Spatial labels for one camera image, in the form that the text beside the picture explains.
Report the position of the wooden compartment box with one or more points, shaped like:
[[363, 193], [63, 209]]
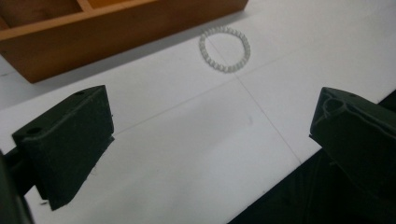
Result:
[[77, 40]]

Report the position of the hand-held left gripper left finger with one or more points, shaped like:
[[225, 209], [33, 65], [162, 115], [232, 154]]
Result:
[[67, 140]]

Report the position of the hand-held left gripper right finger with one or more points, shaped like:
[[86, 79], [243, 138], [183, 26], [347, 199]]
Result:
[[358, 137]]

